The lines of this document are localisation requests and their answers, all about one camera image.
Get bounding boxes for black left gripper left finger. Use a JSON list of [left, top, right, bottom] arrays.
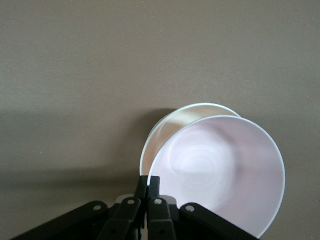
[[12, 175, 149, 240]]

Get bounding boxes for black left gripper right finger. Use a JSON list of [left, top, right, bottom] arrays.
[[146, 176, 261, 240]]

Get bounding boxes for pink bowl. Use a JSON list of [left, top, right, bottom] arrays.
[[147, 115, 286, 239]]

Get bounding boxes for white bowl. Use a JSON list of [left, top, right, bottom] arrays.
[[139, 103, 242, 176]]

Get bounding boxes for brown table cover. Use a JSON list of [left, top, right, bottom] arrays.
[[0, 0, 320, 240]]

